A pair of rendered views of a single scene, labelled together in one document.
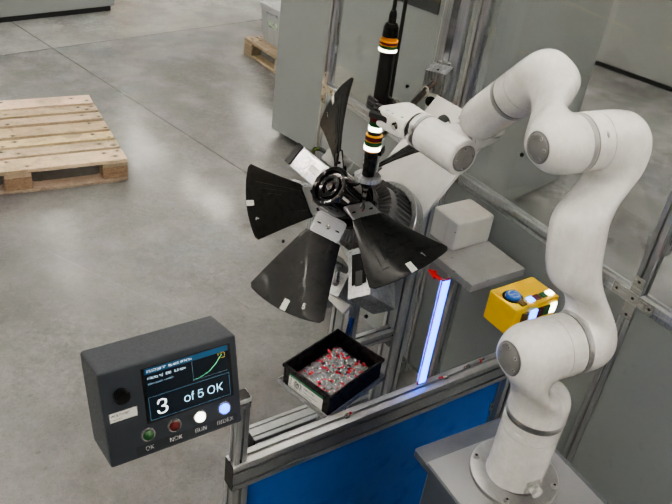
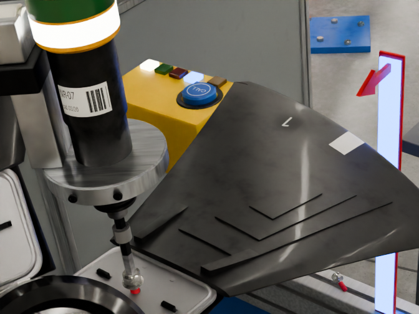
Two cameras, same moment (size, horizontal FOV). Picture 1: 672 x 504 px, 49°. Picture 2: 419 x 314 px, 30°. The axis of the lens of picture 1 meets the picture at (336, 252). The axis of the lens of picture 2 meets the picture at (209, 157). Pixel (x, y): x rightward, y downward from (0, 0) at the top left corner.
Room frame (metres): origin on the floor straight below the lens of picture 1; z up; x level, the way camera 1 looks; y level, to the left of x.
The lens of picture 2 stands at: (1.73, 0.31, 1.53)
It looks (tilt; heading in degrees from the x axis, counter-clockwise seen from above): 34 degrees down; 259
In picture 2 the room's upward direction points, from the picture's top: 7 degrees counter-clockwise
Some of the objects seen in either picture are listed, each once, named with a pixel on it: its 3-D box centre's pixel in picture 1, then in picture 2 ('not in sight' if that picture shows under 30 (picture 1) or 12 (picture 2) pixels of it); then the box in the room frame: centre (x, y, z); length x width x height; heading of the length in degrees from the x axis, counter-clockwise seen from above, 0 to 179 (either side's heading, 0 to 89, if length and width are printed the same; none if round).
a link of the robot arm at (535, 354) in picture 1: (537, 372); not in sight; (1.08, -0.41, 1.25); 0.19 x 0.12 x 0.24; 119
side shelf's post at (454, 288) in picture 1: (437, 348); not in sight; (2.14, -0.42, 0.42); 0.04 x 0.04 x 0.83; 37
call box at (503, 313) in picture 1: (520, 308); (176, 124); (1.61, -0.51, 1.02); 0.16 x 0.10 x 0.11; 127
